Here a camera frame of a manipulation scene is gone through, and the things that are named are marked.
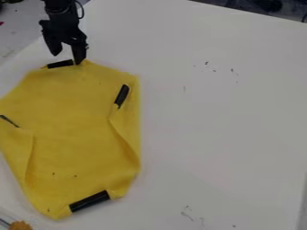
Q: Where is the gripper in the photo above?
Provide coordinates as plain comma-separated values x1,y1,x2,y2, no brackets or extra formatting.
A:
38,8,89,66

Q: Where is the orange toy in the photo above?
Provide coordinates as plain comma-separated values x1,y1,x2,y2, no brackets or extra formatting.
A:
8,220,34,230

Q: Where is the yellow cloth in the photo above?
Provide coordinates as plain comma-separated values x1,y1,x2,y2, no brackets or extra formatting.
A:
0,58,143,221

